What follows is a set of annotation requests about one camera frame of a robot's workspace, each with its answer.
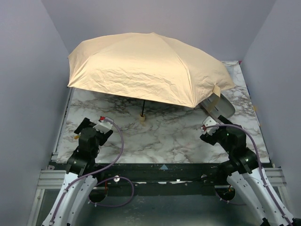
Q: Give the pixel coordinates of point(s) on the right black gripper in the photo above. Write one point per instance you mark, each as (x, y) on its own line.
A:
(206, 138)

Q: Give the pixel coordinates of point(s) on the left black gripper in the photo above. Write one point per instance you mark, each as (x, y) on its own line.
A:
(81, 125)

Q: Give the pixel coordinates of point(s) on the black and beige umbrella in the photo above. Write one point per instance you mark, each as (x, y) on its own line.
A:
(147, 66)

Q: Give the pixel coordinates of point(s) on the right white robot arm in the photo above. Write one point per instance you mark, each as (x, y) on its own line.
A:
(245, 173)

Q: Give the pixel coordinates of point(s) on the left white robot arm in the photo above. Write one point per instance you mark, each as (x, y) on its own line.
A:
(77, 181)

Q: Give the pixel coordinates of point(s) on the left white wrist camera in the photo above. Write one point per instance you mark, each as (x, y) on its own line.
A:
(104, 125)

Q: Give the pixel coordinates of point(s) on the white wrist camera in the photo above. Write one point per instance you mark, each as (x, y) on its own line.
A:
(104, 125)
(209, 126)

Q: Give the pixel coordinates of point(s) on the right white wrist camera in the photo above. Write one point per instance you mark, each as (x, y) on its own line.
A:
(209, 126)

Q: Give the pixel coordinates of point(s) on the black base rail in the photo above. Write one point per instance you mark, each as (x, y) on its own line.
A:
(163, 179)

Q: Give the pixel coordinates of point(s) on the aluminium frame rail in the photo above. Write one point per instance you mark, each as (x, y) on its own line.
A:
(52, 176)

